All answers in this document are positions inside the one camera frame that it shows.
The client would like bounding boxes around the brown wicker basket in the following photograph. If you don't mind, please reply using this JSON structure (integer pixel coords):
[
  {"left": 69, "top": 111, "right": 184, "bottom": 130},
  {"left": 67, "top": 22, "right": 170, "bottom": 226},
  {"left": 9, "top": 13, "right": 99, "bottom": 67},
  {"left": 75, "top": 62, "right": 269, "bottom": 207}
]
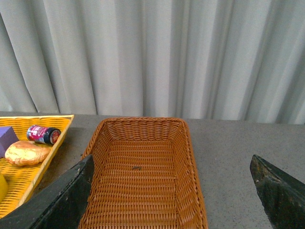
[{"left": 79, "top": 117, "right": 208, "bottom": 229}]

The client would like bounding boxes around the white pleated curtain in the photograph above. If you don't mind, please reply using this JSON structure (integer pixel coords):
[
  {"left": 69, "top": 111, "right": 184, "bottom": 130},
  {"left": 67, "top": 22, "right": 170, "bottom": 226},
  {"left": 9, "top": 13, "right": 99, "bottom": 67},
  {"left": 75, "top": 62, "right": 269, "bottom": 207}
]
[{"left": 0, "top": 0, "right": 305, "bottom": 124}]

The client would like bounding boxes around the yellow wicker basket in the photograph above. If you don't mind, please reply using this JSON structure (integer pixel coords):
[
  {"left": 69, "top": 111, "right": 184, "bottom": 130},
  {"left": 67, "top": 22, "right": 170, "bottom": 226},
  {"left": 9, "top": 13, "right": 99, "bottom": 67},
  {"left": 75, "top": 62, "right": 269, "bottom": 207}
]
[{"left": 0, "top": 114, "right": 74, "bottom": 218}]

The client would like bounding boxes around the red drink can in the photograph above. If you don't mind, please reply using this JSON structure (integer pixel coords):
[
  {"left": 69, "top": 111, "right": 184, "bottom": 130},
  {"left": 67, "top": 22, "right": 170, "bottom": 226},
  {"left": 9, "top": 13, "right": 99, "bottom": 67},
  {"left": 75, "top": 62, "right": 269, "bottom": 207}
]
[{"left": 26, "top": 125, "right": 61, "bottom": 145}]

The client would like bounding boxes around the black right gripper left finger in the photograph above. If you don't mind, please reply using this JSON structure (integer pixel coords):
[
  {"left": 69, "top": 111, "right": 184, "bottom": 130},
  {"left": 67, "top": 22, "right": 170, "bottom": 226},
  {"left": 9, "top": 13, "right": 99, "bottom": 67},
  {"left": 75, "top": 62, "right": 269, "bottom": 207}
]
[{"left": 0, "top": 156, "right": 94, "bottom": 229}]

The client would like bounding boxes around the yellow tape roll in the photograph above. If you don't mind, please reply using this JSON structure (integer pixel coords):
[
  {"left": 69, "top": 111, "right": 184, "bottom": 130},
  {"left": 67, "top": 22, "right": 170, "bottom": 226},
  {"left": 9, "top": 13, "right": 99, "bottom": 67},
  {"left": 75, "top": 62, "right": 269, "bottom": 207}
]
[{"left": 0, "top": 173, "right": 9, "bottom": 202}]

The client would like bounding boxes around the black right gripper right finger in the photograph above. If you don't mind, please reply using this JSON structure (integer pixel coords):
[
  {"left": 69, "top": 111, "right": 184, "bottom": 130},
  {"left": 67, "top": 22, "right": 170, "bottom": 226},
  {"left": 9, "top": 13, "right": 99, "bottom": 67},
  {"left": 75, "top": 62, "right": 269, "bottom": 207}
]
[{"left": 250, "top": 155, "right": 305, "bottom": 229}]

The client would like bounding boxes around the toy bread roll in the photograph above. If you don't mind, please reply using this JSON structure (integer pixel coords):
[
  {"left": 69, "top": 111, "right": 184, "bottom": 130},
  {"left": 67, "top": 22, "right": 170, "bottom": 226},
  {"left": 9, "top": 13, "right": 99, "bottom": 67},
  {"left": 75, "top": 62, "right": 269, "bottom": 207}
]
[{"left": 5, "top": 141, "right": 51, "bottom": 167}]

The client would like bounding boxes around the purple foam block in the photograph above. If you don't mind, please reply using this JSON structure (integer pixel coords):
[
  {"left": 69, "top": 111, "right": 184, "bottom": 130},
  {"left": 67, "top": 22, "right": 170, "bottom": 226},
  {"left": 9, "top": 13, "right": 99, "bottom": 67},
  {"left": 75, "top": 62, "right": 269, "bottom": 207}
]
[{"left": 0, "top": 126, "right": 19, "bottom": 158}]

